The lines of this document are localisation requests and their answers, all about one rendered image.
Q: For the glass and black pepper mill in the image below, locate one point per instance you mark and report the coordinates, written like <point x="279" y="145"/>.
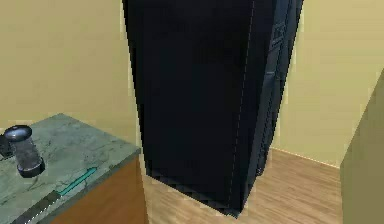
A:
<point x="25" y="151"/>

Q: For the black fridge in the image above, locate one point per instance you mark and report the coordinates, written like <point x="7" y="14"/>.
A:
<point x="193" y="100"/>

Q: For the wooden counter with marble top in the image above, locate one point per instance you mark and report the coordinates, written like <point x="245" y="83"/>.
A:
<point x="76" y="150"/>

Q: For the black object on counter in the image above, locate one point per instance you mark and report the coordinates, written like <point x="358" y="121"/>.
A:
<point x="4" y="146"/>

